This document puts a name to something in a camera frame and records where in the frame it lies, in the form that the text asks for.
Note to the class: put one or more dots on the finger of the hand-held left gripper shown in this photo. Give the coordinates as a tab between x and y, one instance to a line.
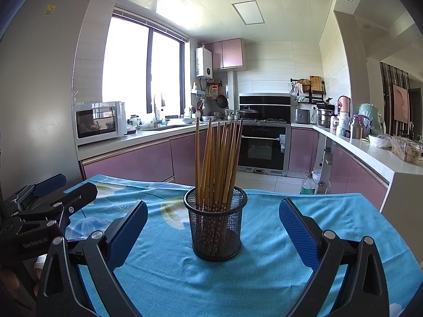
49	183
84	194

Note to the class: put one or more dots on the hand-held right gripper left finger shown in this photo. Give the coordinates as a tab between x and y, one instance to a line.
127	228

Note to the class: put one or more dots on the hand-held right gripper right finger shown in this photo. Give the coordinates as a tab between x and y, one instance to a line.
297	231

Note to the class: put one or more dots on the black mesh utensil holder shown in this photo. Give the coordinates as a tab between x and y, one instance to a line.
214	234

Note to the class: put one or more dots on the bunch of bamboo chopsticks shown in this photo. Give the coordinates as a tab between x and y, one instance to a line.
197	158

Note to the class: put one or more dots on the person's left hand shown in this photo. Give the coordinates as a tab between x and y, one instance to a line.
10	280

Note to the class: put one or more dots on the clear plastic bottle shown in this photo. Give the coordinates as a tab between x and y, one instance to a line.
307	186

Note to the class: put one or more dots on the pink base cabinet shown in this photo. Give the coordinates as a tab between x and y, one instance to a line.
357	178
132	161
302	152

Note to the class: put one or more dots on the blue floral tablecloth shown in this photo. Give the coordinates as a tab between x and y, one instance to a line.
257	280

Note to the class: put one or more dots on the white microwave oven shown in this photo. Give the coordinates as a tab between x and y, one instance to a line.
99	122

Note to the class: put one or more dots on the black built-in oven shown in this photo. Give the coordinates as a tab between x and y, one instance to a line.
261	152

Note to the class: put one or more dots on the grey refrigerator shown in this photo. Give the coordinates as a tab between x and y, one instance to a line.
39	89

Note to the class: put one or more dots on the steel sink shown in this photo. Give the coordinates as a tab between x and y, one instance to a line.
172	126

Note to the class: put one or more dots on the silver rice cooker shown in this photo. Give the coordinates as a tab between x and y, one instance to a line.
301	116

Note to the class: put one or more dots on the white bottle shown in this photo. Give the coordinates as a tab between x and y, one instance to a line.
344	123

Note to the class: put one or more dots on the steel flask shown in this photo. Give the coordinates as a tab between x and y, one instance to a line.
356	129

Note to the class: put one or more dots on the steel steamer pot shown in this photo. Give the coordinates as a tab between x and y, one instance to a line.
325	117

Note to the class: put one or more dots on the white bowl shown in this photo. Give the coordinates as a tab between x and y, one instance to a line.
380	142

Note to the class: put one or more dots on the black lidded wok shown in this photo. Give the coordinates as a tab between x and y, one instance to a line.
249	112

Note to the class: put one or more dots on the black range hood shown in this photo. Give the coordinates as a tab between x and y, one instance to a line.
264	104

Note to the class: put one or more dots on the kitchen window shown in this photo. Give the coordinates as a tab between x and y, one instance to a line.
125	66

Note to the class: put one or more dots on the pink thermos jug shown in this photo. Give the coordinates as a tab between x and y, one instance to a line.
344	104

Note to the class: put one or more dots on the steel basin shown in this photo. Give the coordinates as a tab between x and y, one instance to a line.
208	118

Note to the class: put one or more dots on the clear plastic food container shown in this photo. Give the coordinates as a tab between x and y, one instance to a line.
408	150

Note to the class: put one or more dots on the green food cover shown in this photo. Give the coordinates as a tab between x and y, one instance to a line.
371	115

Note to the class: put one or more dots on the wooden cutting board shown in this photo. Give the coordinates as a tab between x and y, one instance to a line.
315	83

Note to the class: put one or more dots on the hanging frying pan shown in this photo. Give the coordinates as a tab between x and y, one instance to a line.
222	100

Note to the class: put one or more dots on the white water heater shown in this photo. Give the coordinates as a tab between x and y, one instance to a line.
204	62

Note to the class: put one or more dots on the ceiling light panel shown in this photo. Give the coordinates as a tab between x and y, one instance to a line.
248	12

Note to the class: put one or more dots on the black wall rack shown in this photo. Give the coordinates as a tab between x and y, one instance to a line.
309	97

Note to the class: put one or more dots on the striped wall panel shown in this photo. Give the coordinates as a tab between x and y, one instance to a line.
386	99

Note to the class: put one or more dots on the framed wall picture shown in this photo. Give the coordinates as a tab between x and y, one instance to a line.
401	102

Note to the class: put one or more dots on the pink wall cabinet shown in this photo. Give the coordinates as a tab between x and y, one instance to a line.
231	54

